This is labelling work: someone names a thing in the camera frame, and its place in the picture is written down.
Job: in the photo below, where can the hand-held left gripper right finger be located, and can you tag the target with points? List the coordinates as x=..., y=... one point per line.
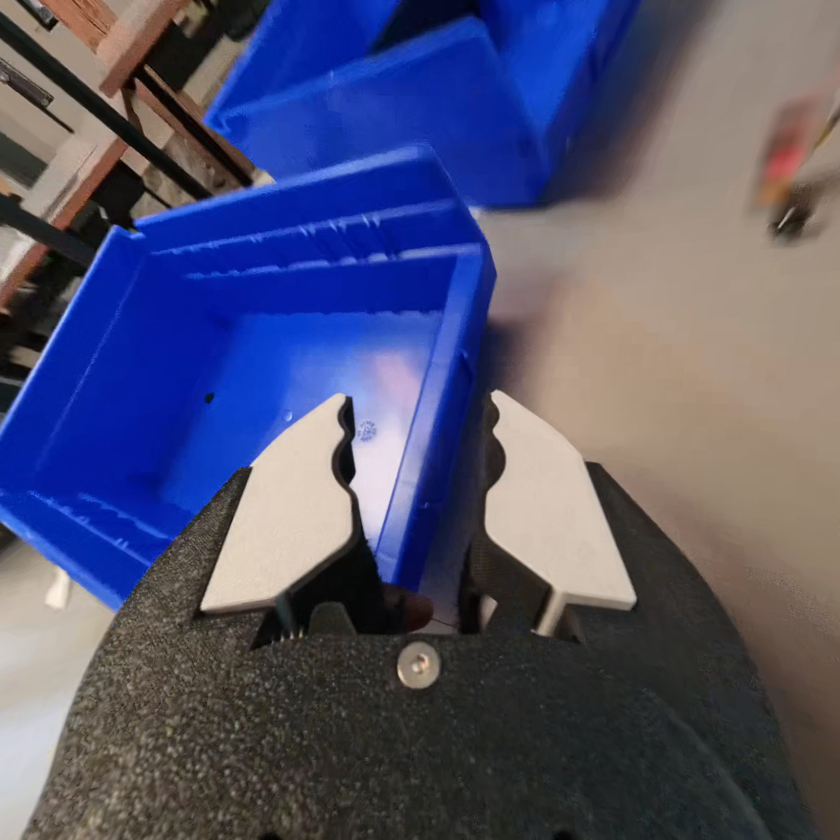
x=551, y=518

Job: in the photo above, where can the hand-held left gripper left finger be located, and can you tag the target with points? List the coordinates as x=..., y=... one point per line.
x=282, y=518

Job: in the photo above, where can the black lego helmet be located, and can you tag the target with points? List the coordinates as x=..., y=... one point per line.
x=791, y=223

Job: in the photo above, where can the lego minifigure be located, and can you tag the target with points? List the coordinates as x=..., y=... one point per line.
x=784, y=161

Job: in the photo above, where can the person's left hand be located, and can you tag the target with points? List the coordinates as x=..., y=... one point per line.
x=410, y=607

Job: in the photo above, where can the blue plastic bin with divider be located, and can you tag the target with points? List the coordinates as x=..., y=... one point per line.
x=394, y=118

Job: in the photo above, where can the wooden metal shelf rack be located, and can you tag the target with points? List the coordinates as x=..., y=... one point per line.
x=111, y=72

